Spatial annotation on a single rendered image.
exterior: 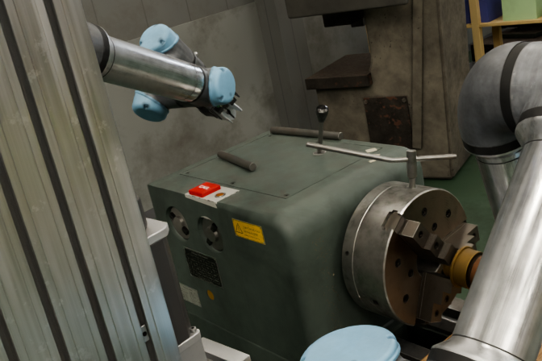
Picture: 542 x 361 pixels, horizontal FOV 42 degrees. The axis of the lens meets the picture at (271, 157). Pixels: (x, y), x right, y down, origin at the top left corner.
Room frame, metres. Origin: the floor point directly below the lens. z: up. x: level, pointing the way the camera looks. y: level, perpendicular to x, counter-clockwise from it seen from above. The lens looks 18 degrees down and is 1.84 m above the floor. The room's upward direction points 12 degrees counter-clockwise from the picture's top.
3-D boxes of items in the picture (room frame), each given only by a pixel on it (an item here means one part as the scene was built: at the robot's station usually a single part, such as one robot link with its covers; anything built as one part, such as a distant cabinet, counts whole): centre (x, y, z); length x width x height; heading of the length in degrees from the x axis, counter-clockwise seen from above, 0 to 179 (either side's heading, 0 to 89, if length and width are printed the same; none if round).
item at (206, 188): (1.67, 0.18, 1.26); 0.06 x 0.06 x 0.02; 38
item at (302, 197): (1.76, -0.01, 1.06); 0.59 x 0.48 x 0.39; 38
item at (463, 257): (1.33, -0.37, 1.08); 0.09 x 0.09 x 0.09; 39
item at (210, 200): (1.65, 0.16, 1.23); 0.13 x 0.08 x 0.06; 38
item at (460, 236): (1.45, -0.39, 1.09); 0.12 x 0.11 x 0.05; 128
